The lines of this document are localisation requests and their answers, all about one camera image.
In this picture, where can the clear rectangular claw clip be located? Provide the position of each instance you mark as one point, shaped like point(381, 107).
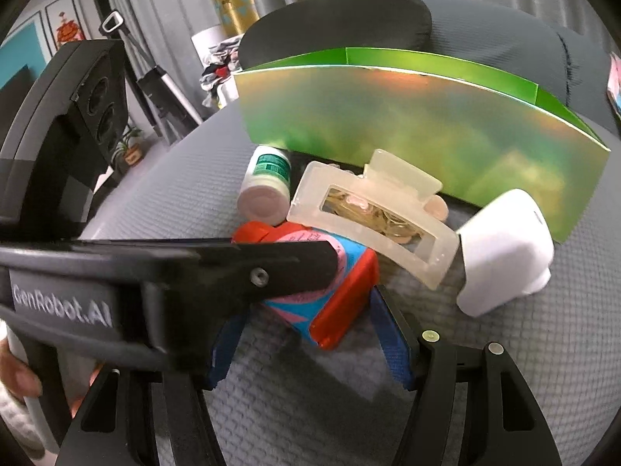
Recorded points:
point(310, 204)

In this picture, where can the pile of clothes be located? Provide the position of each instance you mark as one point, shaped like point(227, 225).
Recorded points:
point(220, 65)

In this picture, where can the framed red figure picture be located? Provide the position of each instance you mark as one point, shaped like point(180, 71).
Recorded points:
point(68, 26)

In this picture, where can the dark door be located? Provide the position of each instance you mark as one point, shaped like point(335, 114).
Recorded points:
point(99, 0)

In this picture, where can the stick vacuum cleaner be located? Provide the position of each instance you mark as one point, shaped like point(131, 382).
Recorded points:
point(165, 97)

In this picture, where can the small potted plant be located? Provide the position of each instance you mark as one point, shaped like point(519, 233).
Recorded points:
point(131, 148)

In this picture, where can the grey sofa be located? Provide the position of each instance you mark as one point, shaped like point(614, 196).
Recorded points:
point(533, 374)

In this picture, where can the grey curtain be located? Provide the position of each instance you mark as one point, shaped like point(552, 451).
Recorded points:
point(160, 19)

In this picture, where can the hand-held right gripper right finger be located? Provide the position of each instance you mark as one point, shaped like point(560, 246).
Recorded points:
point(393, 344)

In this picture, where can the white round container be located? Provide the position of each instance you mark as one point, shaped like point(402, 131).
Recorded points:
point(206, 39)

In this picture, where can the teal framed picture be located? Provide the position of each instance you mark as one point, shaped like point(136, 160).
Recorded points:
point(19, 58)

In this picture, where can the black cushion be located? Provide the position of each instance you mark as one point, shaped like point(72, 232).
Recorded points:
point(339, 19)

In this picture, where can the white power adapter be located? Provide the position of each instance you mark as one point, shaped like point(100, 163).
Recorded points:
point(504, 247)

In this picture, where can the red and blue container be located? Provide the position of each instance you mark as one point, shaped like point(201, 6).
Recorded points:
point(349, 301)

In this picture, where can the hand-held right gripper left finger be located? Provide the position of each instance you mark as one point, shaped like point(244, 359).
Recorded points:
point(225, 349)

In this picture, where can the shiny green box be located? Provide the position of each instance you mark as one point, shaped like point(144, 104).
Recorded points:
point(388, 121)

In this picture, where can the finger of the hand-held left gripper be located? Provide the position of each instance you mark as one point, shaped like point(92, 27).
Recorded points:
point(291, 264)

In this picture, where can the person's left hand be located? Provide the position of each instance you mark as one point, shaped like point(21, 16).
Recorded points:
point(19, 378)

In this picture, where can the colourful printed cloth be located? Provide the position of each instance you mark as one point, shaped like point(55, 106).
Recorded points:
point(615, 82)

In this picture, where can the white bottle with green label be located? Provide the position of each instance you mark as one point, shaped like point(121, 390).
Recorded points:
point(264, 189)

